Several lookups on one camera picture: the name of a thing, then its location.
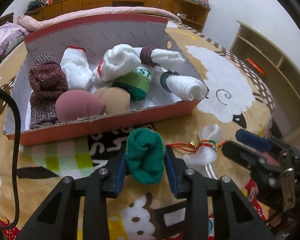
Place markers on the tan makeup sponge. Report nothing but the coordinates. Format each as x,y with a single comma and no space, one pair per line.
116,100

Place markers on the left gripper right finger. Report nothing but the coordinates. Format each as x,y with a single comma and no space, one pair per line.
233,215

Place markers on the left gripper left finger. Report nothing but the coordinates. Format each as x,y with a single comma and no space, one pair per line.
57,216

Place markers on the green white sock roll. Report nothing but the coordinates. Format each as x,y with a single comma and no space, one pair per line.
145,154

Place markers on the white purple-banded sock roll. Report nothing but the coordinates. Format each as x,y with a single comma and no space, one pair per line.
167,59

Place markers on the red cartoon bedsheet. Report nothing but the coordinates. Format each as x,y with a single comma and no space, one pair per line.
250,190

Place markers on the beige shelf unit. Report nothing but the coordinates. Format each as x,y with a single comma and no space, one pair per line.
282,79

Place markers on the white grey-banded sock roll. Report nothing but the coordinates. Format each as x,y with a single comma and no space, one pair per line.
187,88

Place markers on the purple ruffled pillow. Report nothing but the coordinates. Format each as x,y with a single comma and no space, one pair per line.
10,31

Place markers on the orange object on shelf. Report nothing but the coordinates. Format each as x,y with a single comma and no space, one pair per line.
255,67

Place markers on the white red-trimmed mitten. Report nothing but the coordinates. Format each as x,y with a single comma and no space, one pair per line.
118,61
76,68

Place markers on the red cardboard box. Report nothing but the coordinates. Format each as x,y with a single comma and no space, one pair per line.
97,34

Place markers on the pink makeup sponge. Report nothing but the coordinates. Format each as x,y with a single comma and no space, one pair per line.
77,104

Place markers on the white sock with string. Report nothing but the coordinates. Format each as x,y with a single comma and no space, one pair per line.
202,151

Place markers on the maroon knitted sock roll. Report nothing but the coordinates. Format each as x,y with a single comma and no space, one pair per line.
48,83

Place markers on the folded clothes pile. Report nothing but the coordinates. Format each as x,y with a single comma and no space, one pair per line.
36,4

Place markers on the wooden low cabinet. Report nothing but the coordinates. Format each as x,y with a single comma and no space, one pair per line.
192,14

